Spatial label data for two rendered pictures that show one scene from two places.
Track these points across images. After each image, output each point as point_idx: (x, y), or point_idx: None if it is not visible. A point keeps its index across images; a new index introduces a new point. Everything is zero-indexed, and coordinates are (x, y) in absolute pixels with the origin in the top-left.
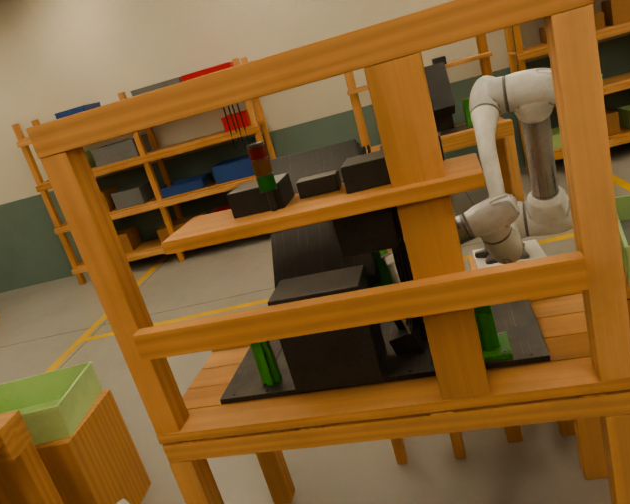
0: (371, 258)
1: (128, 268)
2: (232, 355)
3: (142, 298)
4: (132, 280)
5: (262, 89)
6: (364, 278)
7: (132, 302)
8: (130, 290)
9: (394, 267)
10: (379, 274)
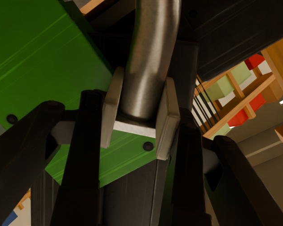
0: (191, 104)
1: None
2: (93, 2)
3: (269, 53)
4: None
5: None
6: (241, 27)
7: None
8: None
9: (165, 63)
10: (106, 58)
